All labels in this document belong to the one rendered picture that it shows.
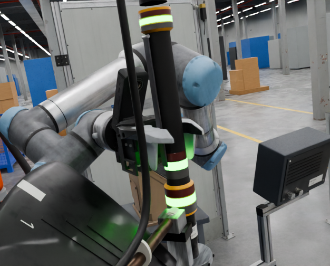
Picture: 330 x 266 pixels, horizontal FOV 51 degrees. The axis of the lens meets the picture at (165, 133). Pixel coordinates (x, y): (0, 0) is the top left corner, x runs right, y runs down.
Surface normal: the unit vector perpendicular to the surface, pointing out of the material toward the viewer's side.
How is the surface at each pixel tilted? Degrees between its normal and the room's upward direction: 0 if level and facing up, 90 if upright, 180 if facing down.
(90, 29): 90
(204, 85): 114
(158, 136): 41
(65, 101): 58
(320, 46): 90
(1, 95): 90
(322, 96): 91
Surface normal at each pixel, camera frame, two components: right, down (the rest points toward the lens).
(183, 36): 0.53, 0.10
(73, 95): 0.34, -0.42
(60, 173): 0.55, -0.80
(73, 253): 0.66, -0.63
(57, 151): -0.15, -0.53
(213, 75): 0.73, 0.42
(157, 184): 0.29, 0.15
